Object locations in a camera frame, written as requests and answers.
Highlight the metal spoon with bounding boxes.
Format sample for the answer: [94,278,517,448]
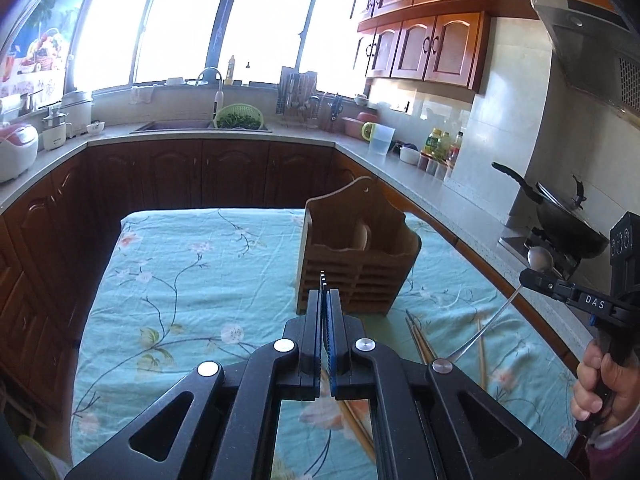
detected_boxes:
[447,246,553,363]

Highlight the person's right hand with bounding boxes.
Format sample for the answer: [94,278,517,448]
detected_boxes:
[570,340,639,432]

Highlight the black wok with lid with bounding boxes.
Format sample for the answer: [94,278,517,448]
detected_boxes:
[491,162,608,260]

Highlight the gas stove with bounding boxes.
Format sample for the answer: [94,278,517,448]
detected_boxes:
[499,228,580,281]

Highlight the teal floral tablecloth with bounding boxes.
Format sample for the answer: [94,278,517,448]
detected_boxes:
[70,208,577,479]

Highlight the wooden utensil holder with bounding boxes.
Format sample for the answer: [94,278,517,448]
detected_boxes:
[296,177,422,314]

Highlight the cooking oil bottle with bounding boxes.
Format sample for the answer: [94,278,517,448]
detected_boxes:
[422,128,450,162]

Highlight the lower wooden cabinets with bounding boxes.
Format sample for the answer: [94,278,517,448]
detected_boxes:
[1,139,366,412]

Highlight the wooden cabinets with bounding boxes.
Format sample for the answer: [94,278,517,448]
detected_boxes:
[352,0,613,91]
[1,139,366,412]

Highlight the range hood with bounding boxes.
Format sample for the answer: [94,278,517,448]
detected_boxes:
[530,0,639,122]

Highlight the clear measuring jug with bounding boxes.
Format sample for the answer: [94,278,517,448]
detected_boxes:
[360,122,395,155]

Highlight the green colander with vegetables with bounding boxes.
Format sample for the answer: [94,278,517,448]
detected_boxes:
[213,103,264,130]

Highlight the chrome sink faucet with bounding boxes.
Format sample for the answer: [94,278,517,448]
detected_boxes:
[195,67,224,120]

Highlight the white bowl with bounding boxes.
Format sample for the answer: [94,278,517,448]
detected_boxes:
[87,122,105,136]

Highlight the dish drying rack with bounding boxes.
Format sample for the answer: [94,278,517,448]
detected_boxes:
[276,66,344,132]

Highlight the yellow detergent bottle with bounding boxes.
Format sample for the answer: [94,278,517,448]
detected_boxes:
[224,55,235,86]

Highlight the small white cooker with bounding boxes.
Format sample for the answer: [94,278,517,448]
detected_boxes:
[41,107,67,151]

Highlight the upper wooden cabinets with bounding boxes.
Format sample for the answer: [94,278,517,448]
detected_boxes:
[352,0,613,91]

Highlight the white pink rice cooker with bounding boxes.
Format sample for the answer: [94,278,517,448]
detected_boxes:
[0,124,39,183]

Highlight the white steamer pot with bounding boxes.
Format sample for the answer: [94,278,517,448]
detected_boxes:
[60,90,93,139]

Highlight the fruit poster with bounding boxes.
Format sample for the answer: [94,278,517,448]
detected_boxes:
[1,0,84,107]

